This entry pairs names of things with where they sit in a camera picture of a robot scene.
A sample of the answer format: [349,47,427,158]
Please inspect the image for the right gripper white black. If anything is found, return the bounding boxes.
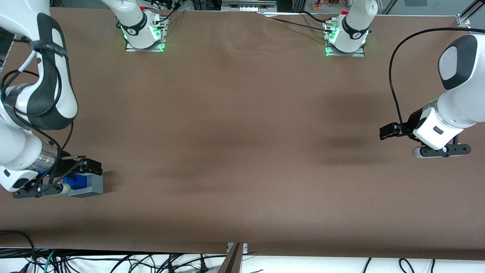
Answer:
[0,158,103,192]

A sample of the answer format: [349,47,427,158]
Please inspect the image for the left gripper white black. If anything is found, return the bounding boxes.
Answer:
[380,107,463,151]

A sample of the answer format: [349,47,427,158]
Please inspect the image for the blue plastic part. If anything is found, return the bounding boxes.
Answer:
[63,174,90,190]

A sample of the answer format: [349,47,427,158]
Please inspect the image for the gray square base block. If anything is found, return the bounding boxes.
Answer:
[68,174,104,198]

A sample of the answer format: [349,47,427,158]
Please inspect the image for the brown table cover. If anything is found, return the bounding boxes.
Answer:
[0,7,485,261]

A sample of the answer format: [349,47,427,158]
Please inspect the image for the white power strip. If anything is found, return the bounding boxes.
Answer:
[222,0,277,12]

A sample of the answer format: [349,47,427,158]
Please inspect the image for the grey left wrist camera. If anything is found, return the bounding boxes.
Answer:
[412,144,471,158]

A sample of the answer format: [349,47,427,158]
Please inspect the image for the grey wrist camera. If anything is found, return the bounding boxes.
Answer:
[13,182,72,199]
[412,144,471,158]

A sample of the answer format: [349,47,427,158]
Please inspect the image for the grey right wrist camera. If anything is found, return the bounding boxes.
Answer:
[13,182,72,199]

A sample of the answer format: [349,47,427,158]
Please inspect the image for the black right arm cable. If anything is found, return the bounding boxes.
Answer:
[0,38,75,163]

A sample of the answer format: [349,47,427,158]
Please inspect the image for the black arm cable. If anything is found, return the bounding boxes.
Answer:
[389,27,485,131]
[0,38,75,163]

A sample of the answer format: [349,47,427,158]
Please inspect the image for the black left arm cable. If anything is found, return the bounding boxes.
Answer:
[389,27,485,131]

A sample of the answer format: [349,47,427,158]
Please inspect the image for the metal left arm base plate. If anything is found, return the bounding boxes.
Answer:
[325,19,366,57]

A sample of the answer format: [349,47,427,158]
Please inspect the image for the teal floor cable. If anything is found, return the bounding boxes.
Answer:
[44,249,57,273]

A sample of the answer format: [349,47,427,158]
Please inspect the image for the tangled black floor cables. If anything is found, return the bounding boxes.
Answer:
[0,230,228,273]

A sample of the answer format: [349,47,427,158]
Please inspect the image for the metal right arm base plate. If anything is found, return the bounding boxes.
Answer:
[125,17,167,52]

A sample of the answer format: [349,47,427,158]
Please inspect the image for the aluminium frame profile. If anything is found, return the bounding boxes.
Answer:
[460,0,485,19]

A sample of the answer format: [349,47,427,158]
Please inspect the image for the black cable on table cover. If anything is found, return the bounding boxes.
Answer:
[261,11,336,35]

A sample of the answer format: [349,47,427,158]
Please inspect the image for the aluminium profile post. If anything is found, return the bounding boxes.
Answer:
[218,243,244,273]

